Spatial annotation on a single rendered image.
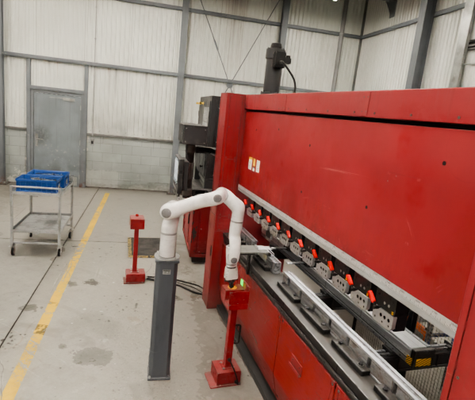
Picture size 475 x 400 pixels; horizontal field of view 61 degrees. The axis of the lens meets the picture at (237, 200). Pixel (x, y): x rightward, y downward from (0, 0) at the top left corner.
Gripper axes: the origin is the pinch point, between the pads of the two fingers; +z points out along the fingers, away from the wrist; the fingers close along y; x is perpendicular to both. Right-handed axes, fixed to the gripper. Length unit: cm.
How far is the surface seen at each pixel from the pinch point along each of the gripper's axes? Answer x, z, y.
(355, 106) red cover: 72, -133, -46
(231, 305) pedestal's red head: 4.7, 14.0, 0.5
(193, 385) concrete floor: -2, 82, 28
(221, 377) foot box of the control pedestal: 4, 76, 7
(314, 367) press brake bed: 87, 16, -23
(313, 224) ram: 43, -57, -42
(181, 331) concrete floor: -81, 83, 22
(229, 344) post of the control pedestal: -2, 52, -1
